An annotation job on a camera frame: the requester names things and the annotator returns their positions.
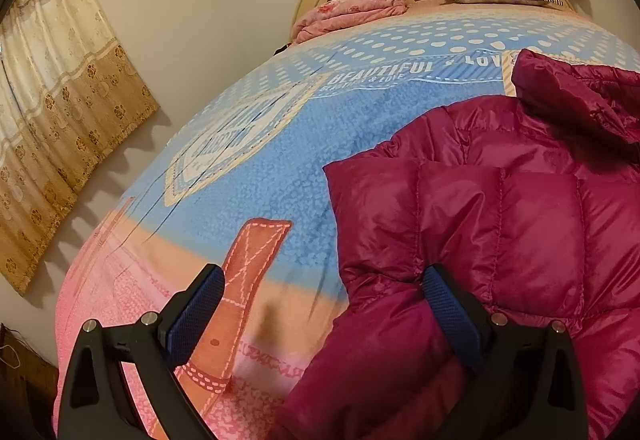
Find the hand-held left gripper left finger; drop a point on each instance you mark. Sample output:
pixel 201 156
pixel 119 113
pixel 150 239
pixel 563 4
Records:
pixel 192 316

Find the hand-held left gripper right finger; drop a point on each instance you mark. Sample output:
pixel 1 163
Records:
pixel 450 315

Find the magenta puffer jacket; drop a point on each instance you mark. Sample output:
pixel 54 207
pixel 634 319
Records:
pixel 500 220

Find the printed blue pink bed sheet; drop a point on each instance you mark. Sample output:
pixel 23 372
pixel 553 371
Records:
pixel 250 160

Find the dark wooden furniture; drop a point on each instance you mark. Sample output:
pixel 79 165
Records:
pixel 25 395

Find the beige patterned curtain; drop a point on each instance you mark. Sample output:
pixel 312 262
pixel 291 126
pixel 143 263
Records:
pixel 65 95

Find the small black object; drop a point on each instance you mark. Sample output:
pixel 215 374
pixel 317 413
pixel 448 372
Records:
pixel 281 49

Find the pink floral quilt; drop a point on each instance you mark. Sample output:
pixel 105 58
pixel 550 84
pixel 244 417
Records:
pixel 350 10

